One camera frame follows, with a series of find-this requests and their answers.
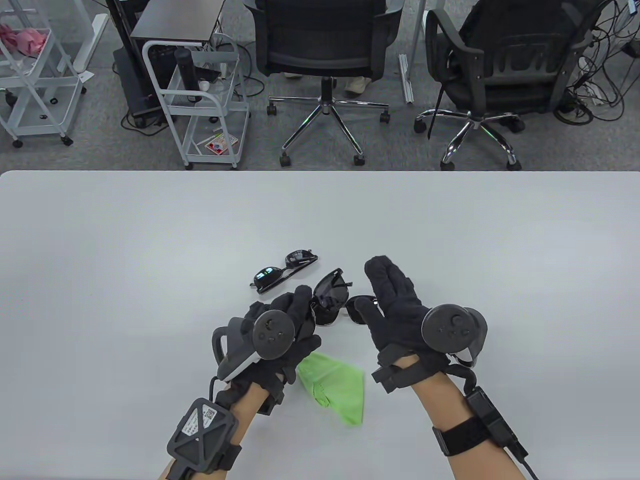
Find black office chair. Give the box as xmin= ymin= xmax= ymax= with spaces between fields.
xmin=413 ymin=0 xmax=608 ymax=172
xmin=243 ymin=0 xmax=404 ymax=167

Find black wrist tracker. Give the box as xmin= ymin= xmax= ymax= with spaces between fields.
xmin=432 ymin=372 xmax=538 ymax=480
xmin=166 ymin=397 xmax=243 ymax=480

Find small mirrored oval sunglasses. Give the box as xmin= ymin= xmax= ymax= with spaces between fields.
xmin=250 ymin=248 xmax=320 ymax=296

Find green cleaning cloth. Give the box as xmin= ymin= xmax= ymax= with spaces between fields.
xmin=297 ymin=351 xmax=366 ymax=427

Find black desk leg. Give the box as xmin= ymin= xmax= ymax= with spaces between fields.
xmin=105 ymin=0 xmax=151 ymax=108

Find black bottle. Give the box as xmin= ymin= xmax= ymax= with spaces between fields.
xmin=174 ymin=47 xmax=203 ymax=105

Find thick black square sunglasses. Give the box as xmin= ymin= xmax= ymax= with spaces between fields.
xmin=311 ymin=268 xmax=354 ymax=327

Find pink cloth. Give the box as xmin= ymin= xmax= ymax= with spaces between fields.
xmin=0 ymin=22 xmax=48 ymax=56

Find black computer tower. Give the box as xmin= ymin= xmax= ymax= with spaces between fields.
xmin=112 ymin=45 xmax=168 ymax=128

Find grey flat device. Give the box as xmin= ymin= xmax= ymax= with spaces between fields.
xmin=191 ymin=50 xmax=240 ymax=68

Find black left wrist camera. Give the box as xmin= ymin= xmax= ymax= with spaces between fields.
xmin=257 ymin=382 xmax=287 ymax=416

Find white rolling cart with handle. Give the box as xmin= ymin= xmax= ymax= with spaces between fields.
xmin=142 ymin=35 xmax=251 ymax=171

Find person's right hand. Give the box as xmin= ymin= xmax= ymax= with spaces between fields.
xmin=354 ymin=256 xmax=481 ymax=396

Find black left wrist tracker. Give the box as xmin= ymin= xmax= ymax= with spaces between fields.
xmin=166 ymin=397 xmax=243 ymax=480

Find dark side table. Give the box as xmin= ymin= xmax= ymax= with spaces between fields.
xmin=129 ymin=0 xmax=227 ymax=51

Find white table foot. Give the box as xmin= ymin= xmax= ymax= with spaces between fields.
xmin=72 ymin=13 xmax=110 ymax=73

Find grey right hand controller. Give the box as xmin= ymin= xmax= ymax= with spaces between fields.
xmin=421 ymin=304 xmax=488 ymax=368

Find person's left hand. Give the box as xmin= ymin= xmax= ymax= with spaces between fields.
xmin=215 ymin=285 xmax=323 ymax=407

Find red and white packet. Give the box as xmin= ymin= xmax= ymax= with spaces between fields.
xmin=204 ymin=134 xmax=240 ymax=156

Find black right wrist tracker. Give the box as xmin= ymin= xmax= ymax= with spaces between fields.
xmin=432 ymin=372 xmax=538 ymax=480

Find tangle of black cables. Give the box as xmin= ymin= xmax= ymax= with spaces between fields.
xmin=552 ymin=0 xmax=640 ymax=126

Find white table leg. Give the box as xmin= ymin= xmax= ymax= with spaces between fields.
xmin=397 ymin=0 xmax=428 ymax=104

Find grey left hand controller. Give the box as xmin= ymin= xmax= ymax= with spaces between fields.
xmin=211 ymin=310 xmax=297 ymax=382

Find white power strip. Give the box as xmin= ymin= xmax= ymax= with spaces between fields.
xmin=580 ymin=82 xmax=606 ymax=106

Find thin-frame dark sunglasses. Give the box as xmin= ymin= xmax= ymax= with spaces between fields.
xmin=345 ymin=294 xmax=383 ymax=327

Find grey hand controller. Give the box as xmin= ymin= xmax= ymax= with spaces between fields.
xmin=421 ymin=304 xmax=488 ymax=368
xmin=211 ymin=310 xmax=297 ymax=382

